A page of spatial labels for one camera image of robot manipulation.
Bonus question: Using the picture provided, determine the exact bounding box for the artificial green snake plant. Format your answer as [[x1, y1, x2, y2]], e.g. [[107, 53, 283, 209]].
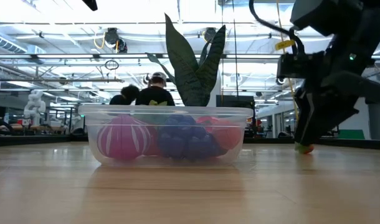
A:
[[146, 13, 227, 107]]

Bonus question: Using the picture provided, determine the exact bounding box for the clear plastic tupperware container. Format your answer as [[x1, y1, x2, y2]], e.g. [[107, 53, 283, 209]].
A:
[[77, 105, 254, 167]]

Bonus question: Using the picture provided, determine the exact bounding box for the purple striped toy onion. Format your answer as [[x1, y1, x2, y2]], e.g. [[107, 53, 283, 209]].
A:
[[96, 114, 153, 161]]

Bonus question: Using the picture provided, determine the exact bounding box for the yellow cable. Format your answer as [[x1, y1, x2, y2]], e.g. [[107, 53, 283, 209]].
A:
[[276, 0, 300, 122]]

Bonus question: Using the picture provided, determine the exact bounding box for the small toy strawberry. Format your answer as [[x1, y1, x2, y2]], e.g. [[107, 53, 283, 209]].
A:
[[295, 142, 315, 155]]

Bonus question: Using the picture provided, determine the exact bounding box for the small toy peach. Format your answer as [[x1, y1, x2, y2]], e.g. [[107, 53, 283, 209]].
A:
[[213, 119, 242, 151]]

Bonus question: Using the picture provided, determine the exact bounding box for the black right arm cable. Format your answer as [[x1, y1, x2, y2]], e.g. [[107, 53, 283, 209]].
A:
[[248, 0, 303, 55]]

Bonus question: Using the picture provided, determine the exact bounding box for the green panel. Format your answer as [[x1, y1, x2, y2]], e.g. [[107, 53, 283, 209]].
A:
[[338, 129, 365, 140]]

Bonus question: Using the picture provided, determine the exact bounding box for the yellow cable tag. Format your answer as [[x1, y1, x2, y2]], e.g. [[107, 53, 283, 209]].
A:
[[274, 39, 296, 51]]

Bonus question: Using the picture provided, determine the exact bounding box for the person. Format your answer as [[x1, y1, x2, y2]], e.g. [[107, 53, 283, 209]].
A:
[[135, 71, 176, 106], [108, 84, 140, 106]]

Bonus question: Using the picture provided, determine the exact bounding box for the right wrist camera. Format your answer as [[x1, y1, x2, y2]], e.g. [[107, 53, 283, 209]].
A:
[[276, 52, 326, 78]]

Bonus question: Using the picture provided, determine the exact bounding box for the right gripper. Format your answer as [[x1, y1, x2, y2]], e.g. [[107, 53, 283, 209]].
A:
[[294, 70, 380, 146]]

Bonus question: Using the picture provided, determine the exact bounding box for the purple toy grape bunch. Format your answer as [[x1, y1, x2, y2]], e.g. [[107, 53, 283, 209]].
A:
[[157, 114, 228, 162]]

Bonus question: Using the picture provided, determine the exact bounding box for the black ceiling cable reel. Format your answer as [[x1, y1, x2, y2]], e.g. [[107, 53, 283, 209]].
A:
[[203, 27, 217, 43], [104, 27, 128, 54]]

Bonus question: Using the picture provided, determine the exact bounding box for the black hanging cable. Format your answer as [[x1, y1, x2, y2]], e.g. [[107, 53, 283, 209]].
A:
[[232, 0, 240, 97]]

